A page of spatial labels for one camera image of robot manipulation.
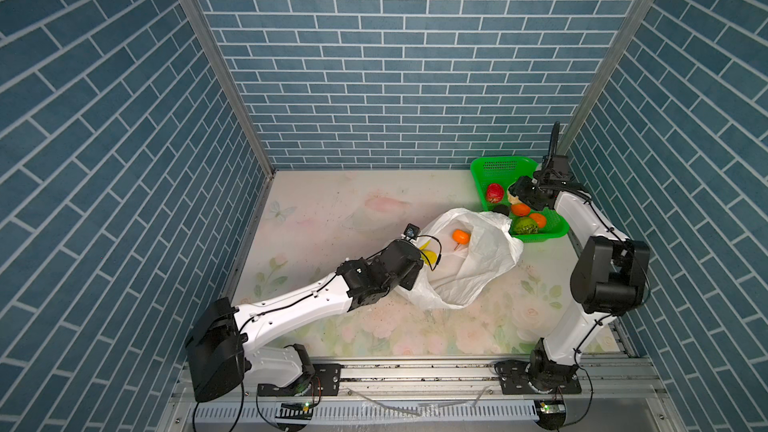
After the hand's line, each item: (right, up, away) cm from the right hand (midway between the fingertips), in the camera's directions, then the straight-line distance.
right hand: (514, 186), depth 95 cm
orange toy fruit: (+5, -8, +7) cm, 11 cm away
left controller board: (-63, -56, -23) cm, 87 cm away
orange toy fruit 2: (-17, -16, +1) cm, 24 cm away
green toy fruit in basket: (+4, -13, +1) cm, 13 cm away
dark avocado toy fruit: (-1, -7, +10) cm, 12 cm away
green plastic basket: (0, +4, +20) cm, 21 cm away
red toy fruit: (-3, -2, +11) cm, 12 cm away
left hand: (-33, -21, -17) cm, 43 cm away
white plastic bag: (-15, -20, -6) cm, 26 cm away
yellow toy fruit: (-28, -22, -2) cm, 35 cm away
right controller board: (+1, -57, -21) cm, 61 cm away
